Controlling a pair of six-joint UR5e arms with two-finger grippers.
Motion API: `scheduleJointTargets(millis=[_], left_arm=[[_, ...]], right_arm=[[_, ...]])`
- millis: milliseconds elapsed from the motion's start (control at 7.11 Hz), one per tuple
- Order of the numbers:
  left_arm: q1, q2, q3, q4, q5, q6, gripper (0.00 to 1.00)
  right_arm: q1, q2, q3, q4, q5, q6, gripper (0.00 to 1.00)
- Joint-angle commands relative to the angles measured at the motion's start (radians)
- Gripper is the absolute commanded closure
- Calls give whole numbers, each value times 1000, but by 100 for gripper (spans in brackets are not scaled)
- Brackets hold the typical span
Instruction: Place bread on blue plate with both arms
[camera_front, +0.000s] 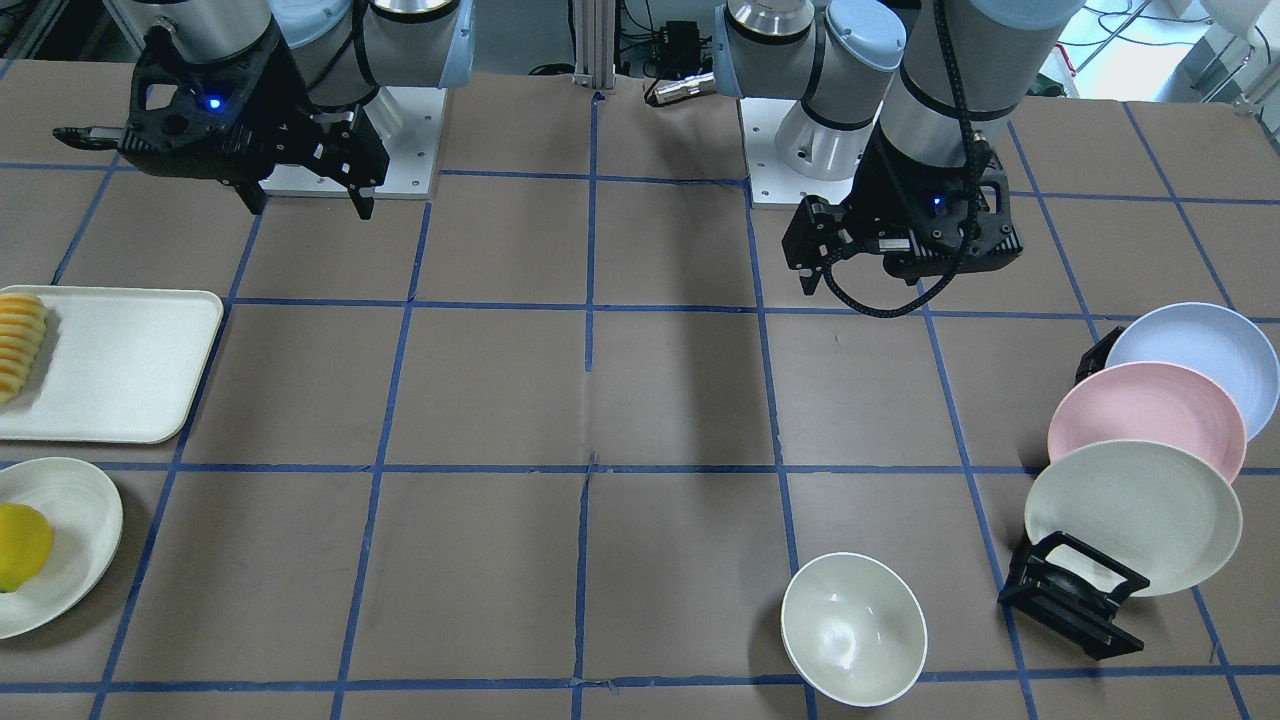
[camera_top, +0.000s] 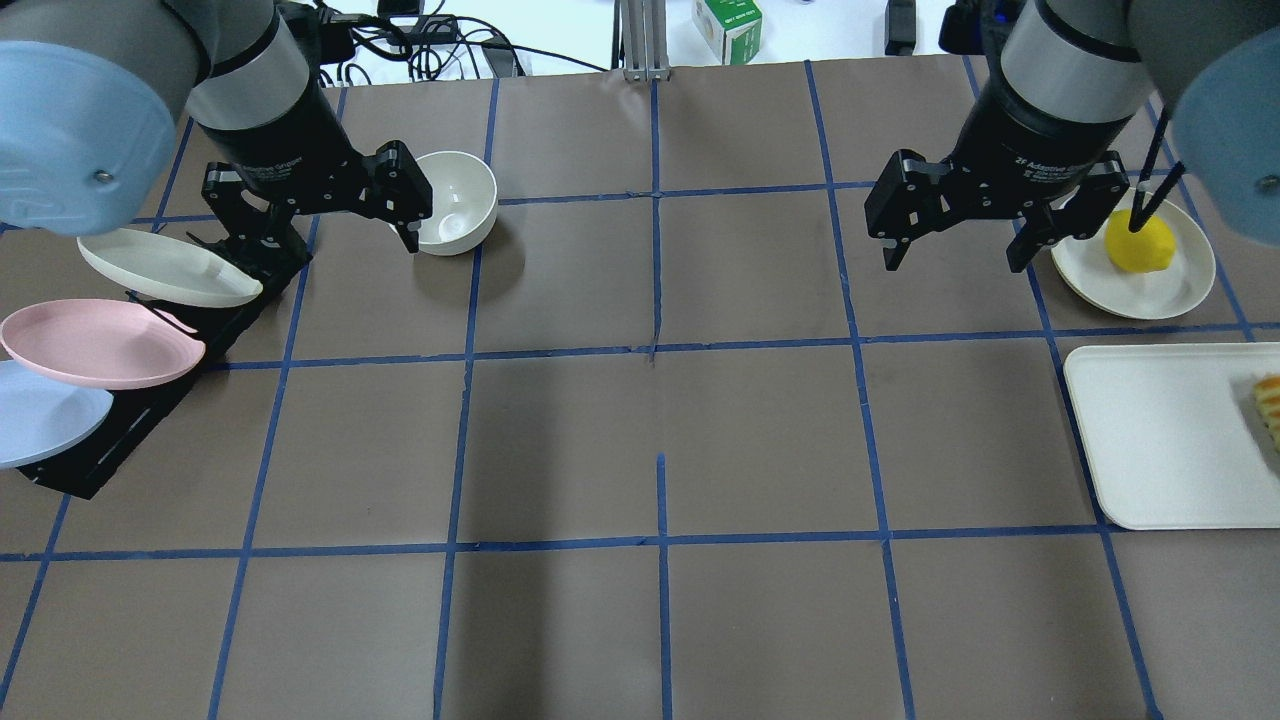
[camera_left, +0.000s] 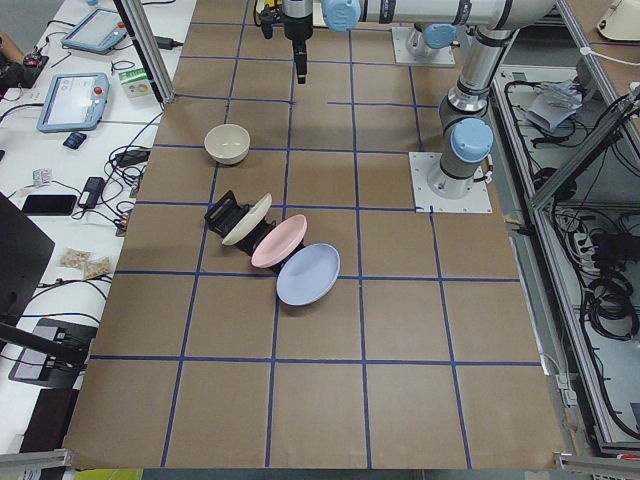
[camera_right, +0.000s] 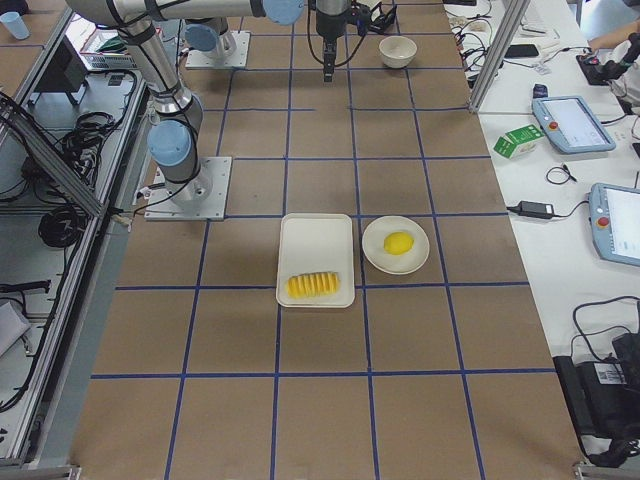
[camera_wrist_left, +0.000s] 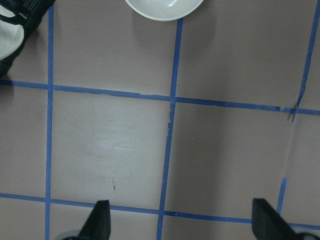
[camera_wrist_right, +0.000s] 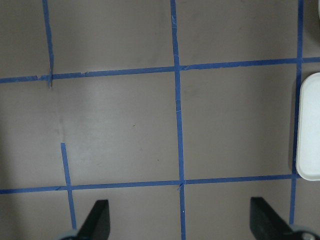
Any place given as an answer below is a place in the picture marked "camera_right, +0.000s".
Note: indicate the blue teach pendant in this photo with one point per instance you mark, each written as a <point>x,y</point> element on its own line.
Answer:
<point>614,221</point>
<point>570,125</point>

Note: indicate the green and white carton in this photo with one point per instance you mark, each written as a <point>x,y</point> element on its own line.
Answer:
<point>519,141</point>

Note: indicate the black smartphone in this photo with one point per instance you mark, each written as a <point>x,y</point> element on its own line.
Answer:
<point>521,51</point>

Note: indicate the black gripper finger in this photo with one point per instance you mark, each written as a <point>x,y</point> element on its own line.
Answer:
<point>329,60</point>

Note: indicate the black power adapter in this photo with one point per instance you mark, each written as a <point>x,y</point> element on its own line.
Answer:
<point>532,209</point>

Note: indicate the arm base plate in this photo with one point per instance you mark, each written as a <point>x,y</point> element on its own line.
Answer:
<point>203,198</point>
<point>209,50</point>

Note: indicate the black device with label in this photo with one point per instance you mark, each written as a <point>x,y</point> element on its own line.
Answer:
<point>602,398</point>

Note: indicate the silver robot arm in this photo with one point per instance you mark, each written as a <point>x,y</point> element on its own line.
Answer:
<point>172,140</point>

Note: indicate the cream round plate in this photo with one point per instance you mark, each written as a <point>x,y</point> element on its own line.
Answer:
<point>372,243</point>

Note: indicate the aluminium frame post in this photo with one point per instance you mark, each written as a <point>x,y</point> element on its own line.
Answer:
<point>509,24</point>

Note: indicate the upper blue teach pendant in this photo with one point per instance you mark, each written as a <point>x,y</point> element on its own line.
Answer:
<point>570,125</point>

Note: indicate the cream rectangular tray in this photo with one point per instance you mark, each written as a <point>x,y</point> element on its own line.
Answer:
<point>315,243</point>

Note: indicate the yellow lemon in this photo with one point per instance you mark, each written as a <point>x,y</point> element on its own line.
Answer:
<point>398,243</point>

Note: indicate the light blue cup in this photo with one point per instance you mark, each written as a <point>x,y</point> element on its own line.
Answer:
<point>14,23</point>

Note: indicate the yellow sliced bread loaf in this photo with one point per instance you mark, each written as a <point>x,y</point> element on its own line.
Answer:
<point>313,285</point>

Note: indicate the cream ceramic bowl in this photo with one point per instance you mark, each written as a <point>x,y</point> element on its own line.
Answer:
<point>397,52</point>

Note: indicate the lower blue teach pendant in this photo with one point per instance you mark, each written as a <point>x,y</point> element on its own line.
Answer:
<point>614,221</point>

